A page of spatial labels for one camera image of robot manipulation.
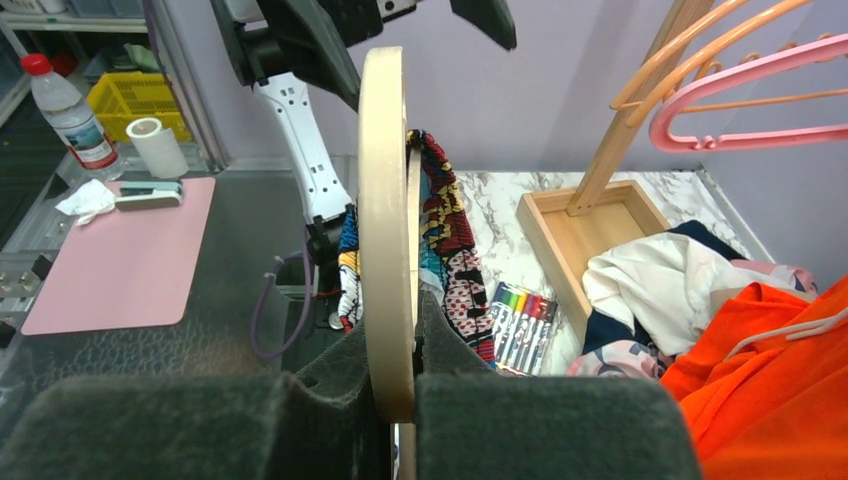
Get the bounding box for orange shorts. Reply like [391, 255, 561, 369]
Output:
[661, 280, 847, 479]

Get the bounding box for orange hanger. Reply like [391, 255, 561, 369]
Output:
[610, 0, 807, 130]

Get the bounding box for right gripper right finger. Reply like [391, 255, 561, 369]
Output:
[415, 292, 702, 479]

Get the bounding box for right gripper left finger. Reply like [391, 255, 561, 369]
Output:
[1, 328, 391, 479]

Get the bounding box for yellow box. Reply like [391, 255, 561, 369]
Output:
[87, 72, 193, 143]

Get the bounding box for red label bottle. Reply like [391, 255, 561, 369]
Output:
[20, 53, 124, 182]

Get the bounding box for pink mat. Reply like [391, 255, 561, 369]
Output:
[19, 177, 216, 336]

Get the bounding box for cream hanger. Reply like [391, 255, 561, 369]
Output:
[358, 46, 420, 479]

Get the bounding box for white paper roll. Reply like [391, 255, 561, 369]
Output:
[125, 117, 189, 179]

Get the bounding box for comic print shorts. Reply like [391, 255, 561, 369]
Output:
[336, 128, 498, 367]

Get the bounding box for pink white navy garment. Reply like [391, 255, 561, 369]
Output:
[567, 221, 818, 379]

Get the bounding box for crumpled white tissue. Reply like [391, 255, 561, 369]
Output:
[55, 179, 117, 227]

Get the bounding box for light blue stapler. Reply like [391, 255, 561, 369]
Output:
[114, 181, 184, 212]

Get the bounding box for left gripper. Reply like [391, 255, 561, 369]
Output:
[258, 0, 517, 111]

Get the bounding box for wooden clothes rack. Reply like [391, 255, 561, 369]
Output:
[515, 0, 717, 346]

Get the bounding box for pack of coloured markers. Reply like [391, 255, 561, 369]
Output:
[490, 282, 559, 377]

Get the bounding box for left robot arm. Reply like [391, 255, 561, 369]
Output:
[211, 0, 417, 269]

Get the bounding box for pink hanger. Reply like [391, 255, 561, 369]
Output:
[647, 33, 848, 155]

